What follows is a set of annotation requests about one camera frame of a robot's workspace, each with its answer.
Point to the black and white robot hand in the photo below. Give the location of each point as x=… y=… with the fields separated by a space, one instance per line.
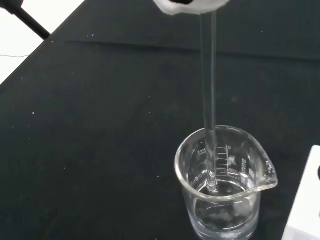
x=170 y=6

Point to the clear glass beaker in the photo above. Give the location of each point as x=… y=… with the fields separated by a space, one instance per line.
x=225 y=212

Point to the white test tube rack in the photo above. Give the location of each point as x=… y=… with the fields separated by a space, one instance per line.
x=305 y=200

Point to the black bench cloth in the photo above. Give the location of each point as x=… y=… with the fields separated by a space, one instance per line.
x=100 y=125

